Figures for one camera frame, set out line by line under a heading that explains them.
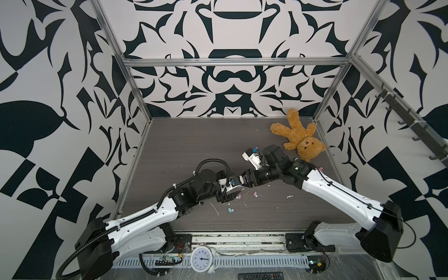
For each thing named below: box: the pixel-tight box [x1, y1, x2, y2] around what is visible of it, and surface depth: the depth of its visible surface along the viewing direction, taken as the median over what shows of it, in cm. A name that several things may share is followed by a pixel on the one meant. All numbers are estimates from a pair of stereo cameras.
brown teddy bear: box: [270, 108, 327, 163], surface depth 104 cm
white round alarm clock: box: [188, 245, 220, 274], surface depth 70 cm
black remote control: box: [238, 271, 285, 280], surface depth 68 cm
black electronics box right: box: [306, 255, 327, 275], surface depth 73 cm
